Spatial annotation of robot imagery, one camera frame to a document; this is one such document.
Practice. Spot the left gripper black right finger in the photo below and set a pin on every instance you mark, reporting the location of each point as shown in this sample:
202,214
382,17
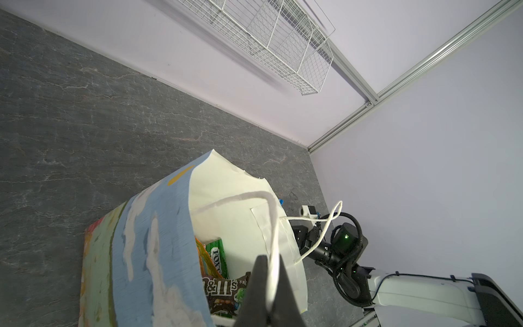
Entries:
285,312

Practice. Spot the right gripper body, black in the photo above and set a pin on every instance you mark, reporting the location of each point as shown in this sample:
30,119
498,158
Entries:
305,237

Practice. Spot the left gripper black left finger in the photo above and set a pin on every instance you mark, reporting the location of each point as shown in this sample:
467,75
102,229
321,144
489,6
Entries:
253,311

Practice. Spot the purple M&M's packet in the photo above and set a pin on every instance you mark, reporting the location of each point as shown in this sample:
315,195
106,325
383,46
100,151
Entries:
225,296

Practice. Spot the orange Fox's candy bag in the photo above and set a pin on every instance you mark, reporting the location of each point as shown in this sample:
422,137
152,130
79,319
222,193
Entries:
207,266

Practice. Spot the green snack bag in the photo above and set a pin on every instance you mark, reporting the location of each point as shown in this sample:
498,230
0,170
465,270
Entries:
217,253

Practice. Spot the paper bag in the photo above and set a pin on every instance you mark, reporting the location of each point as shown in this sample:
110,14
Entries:
141,265

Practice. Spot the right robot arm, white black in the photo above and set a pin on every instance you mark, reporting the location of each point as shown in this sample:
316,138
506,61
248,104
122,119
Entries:
476,300

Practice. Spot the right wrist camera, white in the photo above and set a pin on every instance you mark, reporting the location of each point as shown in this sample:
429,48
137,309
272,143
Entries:
309,213

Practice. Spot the white wire basket, long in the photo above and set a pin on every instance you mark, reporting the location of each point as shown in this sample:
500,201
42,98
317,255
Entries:
280,35

